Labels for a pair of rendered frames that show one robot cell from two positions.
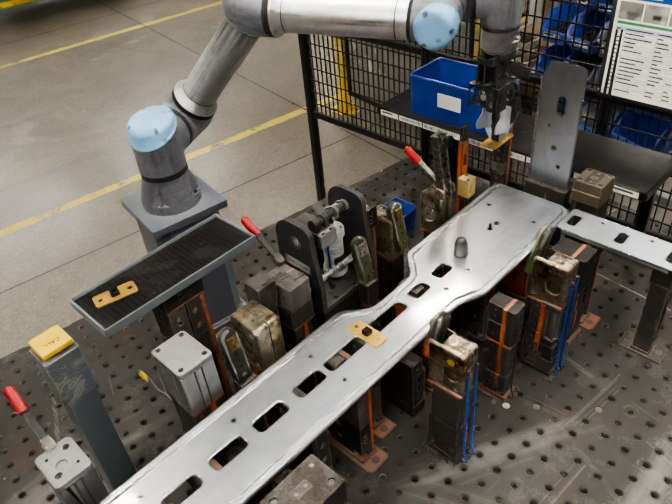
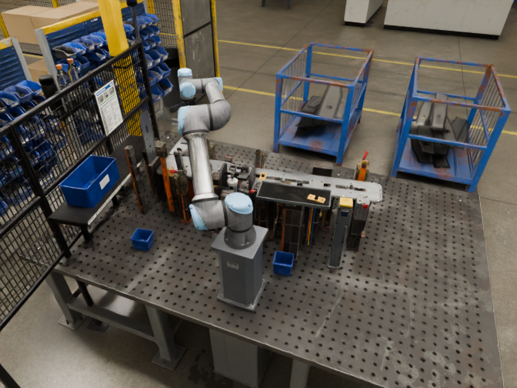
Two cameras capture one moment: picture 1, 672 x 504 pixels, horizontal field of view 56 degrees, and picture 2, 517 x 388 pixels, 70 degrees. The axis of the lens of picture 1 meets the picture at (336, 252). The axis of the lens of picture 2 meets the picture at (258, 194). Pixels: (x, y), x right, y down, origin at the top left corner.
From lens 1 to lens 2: 2.52 m
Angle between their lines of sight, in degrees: 88
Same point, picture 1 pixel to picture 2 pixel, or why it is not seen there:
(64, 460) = (362, 199)
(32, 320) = not seen: outside the picture
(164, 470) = (340, 192)
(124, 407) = (310, 285)
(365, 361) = (274, 173)
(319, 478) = (318, 163)
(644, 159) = (133, 140)
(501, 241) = not seen: hidden behind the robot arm
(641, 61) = (110, 113)
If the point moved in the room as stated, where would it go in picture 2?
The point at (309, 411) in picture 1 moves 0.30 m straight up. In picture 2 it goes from (299, 176) to (303, 133)
